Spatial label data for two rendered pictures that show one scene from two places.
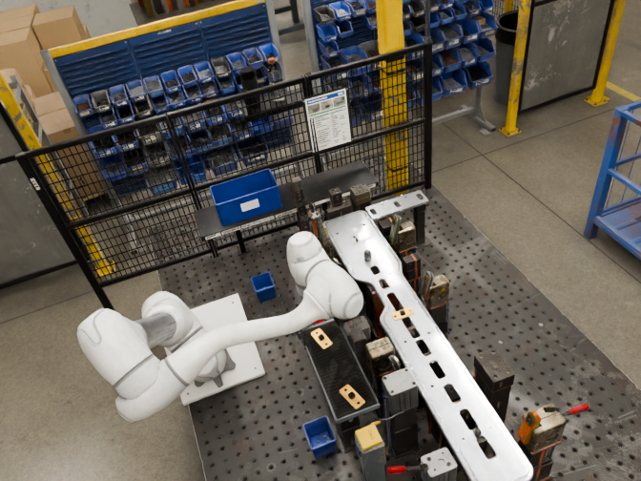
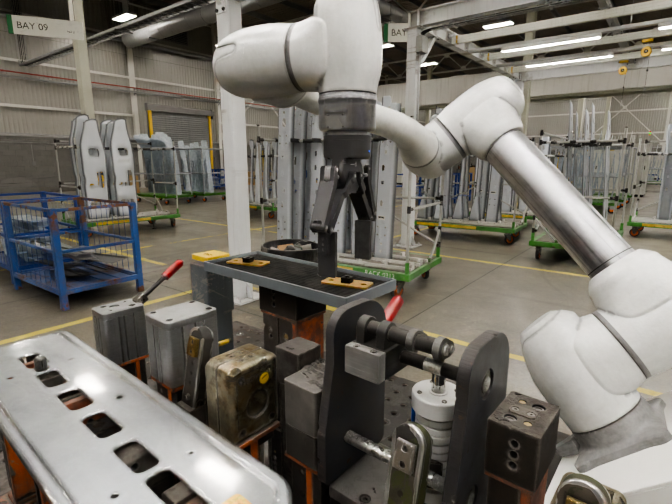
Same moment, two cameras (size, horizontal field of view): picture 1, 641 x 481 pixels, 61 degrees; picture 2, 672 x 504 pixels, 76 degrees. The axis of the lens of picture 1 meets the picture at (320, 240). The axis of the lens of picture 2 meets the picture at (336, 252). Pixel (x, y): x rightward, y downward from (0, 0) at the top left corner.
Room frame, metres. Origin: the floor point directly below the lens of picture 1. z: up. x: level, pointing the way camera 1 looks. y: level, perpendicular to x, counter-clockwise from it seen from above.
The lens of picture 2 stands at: (1.71, -0.38, 1.36)
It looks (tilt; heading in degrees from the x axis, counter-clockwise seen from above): 12 degrees down; 143
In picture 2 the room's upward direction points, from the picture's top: straight up
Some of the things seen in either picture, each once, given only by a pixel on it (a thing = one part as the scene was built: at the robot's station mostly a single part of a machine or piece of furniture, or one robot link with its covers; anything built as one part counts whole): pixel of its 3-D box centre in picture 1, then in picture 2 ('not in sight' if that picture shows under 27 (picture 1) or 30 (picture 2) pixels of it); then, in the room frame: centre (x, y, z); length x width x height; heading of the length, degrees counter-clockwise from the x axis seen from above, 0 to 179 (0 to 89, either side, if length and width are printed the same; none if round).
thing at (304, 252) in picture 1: (307, 259); (339, 41); (1.15, 0.05, 1.54); 0.13 x 0.11 x 0.16; 28
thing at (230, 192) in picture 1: (246, 197); not in sight; (2.14, 0.31, 1.10); 0.30 x 0.17 x 0.13; 103
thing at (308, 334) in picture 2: (343, 406); (294, 388); (1.05, 0.02, 0.92); 0.10 x 0.08 x 0.45; 13
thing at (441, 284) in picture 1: (436, 310); not in sight; (1.44, -0.42, 0.87); 0.12 x 0.09 x 0.35; 103
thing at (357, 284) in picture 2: (320, 337); (347, 280); (1.16, 0.05, 1.17); 0.08 x 0.04 x 0.01; 26
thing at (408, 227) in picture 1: (405, 255); not in sight; (1.79, -0.37, 0.87); 0.12 x 0.09 x 0.35; 103
